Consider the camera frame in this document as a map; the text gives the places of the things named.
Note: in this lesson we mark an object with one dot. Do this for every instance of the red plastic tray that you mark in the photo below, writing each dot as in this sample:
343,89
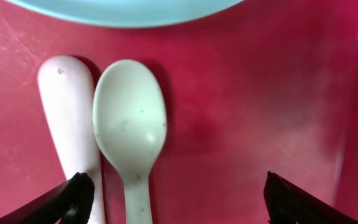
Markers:
262,86

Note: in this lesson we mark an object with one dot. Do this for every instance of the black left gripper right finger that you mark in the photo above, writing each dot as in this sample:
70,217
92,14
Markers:
288,204

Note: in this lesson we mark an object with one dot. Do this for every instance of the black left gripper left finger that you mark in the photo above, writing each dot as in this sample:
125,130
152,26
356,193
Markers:
69,203

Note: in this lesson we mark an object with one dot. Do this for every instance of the light blue plate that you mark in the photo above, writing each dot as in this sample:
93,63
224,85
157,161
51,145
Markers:
127,13

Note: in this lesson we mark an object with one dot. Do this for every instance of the white plastic fork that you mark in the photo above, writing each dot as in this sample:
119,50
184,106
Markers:
67,90

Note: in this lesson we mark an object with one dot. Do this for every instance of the white plastic spoon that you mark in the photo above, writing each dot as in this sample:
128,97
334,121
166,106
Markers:
130,127

